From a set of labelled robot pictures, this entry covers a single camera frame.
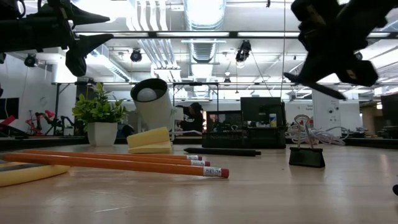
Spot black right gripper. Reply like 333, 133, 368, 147
291, 0, 398, 88

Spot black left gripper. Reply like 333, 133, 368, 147
0, 0, 114, 78

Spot large black binder clip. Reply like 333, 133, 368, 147
288, 114, 326, 169

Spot yellow sticky note pad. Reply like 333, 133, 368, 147
126, 126, 173, 154

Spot orange pencil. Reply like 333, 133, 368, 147
24, 151, 211, 167
27, 149, 203, 161
2, 153, 230, 180

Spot yellow handled scissors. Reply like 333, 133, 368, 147
0, 161, 71, 189

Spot black mesh desk organizer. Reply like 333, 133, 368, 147
201, 110, 287, 149

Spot white square pillar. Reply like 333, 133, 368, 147
312, 90, 341, 138

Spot black ceiling spotlight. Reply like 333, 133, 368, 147
24, 53, 37, 68
129, 49, 143, 63
234, 39, 252, 63

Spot black overhead rig beam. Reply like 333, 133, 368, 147
73, 30, 301, 40

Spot green plant in white pot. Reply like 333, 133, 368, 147
72, 82, 129, 147

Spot black monitor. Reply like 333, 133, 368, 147
0, 97, 20, 120
239, 96, 286, 128

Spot person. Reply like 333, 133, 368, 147
175, 101, 205, 133

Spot black pen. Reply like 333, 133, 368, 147
183, 147, 262, 157

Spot white cable bundle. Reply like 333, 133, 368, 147
284, 124, 351, 147

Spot black aluminium table frame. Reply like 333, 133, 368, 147
0, 134, 398, 151

